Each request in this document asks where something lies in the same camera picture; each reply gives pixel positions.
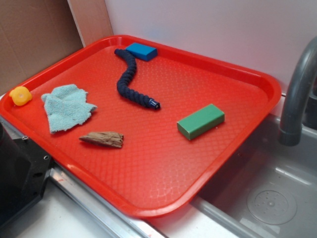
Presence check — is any green rectangular block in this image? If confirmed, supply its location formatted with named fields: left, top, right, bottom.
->
left=177, top=104, right=225, bottom=140

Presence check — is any dark blue braided rope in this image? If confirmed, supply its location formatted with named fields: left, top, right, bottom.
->
left=114, top=48, right=161, bottom=110

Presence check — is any yellow rubber duck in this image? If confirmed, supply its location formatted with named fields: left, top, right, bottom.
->
left=9, top=86, right=32, bottom=106

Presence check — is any red plastic tray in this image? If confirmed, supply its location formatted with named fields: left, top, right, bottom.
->
left=0, top=35, right=281, bottom=218

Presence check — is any grey plastic sink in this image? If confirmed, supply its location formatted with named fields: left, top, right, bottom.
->
left=146, top=113, right=317, bottom=238

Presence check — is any brown wood piece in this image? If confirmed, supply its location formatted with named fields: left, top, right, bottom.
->
left=79, top=131, right=124, bottom=148

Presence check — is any blue rectangular block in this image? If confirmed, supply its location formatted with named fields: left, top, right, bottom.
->
left=126, top=43, right=158, bottom=61

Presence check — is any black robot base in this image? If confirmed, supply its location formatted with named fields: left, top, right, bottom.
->
left=0, top=125, right=53, bottom=228

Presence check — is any light blue cloth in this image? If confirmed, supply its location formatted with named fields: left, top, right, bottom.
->
left=41, top=84, right=97, bottom=134

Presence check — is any grey toy faucet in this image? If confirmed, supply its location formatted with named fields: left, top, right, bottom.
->
left=278, top=38, right=317, bottom=146

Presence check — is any brown cardboard panel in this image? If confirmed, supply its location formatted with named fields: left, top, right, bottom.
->
left=0, top=0, right=83, bottom=94

